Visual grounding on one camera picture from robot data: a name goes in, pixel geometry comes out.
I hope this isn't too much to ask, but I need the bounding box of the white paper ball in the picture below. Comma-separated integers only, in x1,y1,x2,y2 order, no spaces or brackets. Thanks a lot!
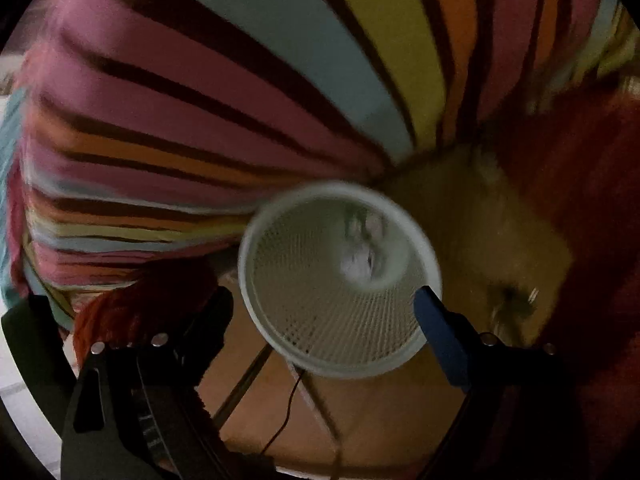
341,209,386,283

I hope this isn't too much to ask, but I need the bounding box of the white mesh waste basket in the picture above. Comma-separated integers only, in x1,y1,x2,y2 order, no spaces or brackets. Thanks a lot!
238,181,442,379

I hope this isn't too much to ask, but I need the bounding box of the striped colourful bed sheet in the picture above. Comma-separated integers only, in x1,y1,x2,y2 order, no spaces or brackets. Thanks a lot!
1,0,639,328

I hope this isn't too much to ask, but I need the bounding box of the black cable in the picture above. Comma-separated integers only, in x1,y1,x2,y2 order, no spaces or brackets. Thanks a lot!
259,372,306,456

